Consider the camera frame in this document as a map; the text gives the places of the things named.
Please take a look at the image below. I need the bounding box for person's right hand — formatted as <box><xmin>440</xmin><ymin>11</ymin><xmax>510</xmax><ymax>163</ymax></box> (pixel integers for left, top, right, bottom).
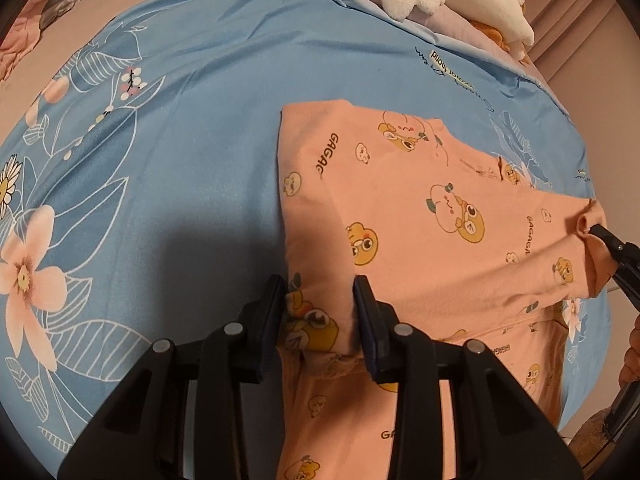
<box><xmin>619</xmin><ymin>312</ymin><xmax>640</xmax><ymax>390</ymax></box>

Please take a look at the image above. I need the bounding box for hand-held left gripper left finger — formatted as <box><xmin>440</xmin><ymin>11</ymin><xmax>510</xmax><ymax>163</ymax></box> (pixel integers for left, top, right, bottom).
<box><xmin>57</xmin><ymin>274</ymin><xmax>288</xmax><ymax>480</ymax></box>

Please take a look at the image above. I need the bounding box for grey plaid pillow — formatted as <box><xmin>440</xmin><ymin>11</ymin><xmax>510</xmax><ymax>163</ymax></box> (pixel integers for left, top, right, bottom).
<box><xmin>40</xmin><ymin>0</ymin><xmax>96</xmax><ymax>28</ymax></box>

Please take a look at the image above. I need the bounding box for blue floral blanket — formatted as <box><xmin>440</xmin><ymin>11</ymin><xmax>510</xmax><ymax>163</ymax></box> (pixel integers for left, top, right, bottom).
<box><xmin>0</xmin><ymin>0</ymin><xmax>601</xmax><ymax>480</ymax></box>

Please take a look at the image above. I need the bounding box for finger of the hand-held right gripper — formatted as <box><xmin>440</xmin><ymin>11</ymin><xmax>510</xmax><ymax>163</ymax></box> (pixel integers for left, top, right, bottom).
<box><xmin>611</xmin><ymin>259</ymin><xmax>640</xmax><ymax>307</ymax></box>
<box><xmin>589</xmin><ymin>224</ymin><xmax>640</xmax><ymax>262</ymax></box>

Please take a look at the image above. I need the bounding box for orange printed baby romper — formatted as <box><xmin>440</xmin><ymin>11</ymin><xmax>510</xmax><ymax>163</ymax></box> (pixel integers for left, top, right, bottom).
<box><xmin>277</xmin><ymin>100</ymin><xmax>608</xmax><ymax>480</ymax></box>

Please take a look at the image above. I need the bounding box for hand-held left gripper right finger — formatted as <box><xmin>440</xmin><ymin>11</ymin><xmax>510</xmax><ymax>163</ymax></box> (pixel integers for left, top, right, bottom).
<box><xmin>352</xmin><ymin>275</ymin><xmax>583</xmax><ymax>480</ymax></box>

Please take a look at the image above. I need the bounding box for pink curtain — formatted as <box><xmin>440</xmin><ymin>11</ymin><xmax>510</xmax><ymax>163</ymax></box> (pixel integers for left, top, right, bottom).
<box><xmin>525</xmin><ymin>0</ymin><xmax>618</xmax><ymax>66</ymax></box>

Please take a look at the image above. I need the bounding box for beige fuzzy cloth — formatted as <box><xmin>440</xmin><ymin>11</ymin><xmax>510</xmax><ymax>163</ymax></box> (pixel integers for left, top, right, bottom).
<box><xmin>570</xmin><ymin>407</ymin><xmax>621</xmax><ymax>480</ymax></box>

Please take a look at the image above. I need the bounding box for pink quilted blanket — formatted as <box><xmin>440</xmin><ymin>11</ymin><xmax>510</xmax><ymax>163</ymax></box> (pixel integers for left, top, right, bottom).
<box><xmin>0</xmin><ymin>7</ymin><xmax>43</xmax><ymax>83</ymax></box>

